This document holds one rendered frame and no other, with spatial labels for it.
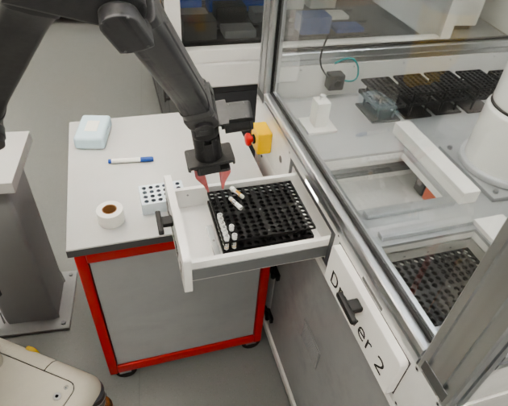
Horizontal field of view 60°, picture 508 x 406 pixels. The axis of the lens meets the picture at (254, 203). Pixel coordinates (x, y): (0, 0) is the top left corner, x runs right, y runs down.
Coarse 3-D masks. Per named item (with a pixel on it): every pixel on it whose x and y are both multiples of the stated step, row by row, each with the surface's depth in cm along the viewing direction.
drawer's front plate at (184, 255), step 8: (168, 176) 110; (168, 184) 107; (168, 192) 105; (168, 200) 107; (176, 200) 103; (176, 208) 101; (176, 216) 99; (176, 224) 98; (176, 232) 97; (184, 232) 96; (176, 240) 100; (184, 240) 94; (184, 248) 92; (184, 256) 91; (184, 264) 91; (184, 272) 92; (184, 280) 94; (192, 280) 95; (184, 288) 97; (192, 288) 97
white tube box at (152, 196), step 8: (152, 184) 127; (160, 184) 127; (176, 184) 129; (144, 192) 125; (152, 192) 126; (160, 192) 125; (144, 200) 122; (152, 200) 123; (160, 200) 124; (144, 208) 121; (152, 208) 122; (160, 208) 123
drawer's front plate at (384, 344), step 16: (336, 256) 95; (336, 272) 96; (352, 272) 90; (336, 288) 97; (352, 288) 90; (368, 304) 85; (368, 320) 85; (384, 320) 82; (368, 336) 86; (384, 336) 80; (368, 352) 87; (384, 352) 81; (400, 352) 78; (384, 368) 82; (400, 368) 76; (384, 384) 83
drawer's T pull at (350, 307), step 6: (336, 294) 89; (342, 294) 88; (342, 300) 87; (348, 300) 87; (354, 300) 87; (342, 306) 87; (348, 306) 86; (354, 306) 86; (360, 306) 86; (348, 312) 85; (354, 312) 86; (360, 312) 87; (348, 318) 85; (354, 318) 84; (354, 324) 84
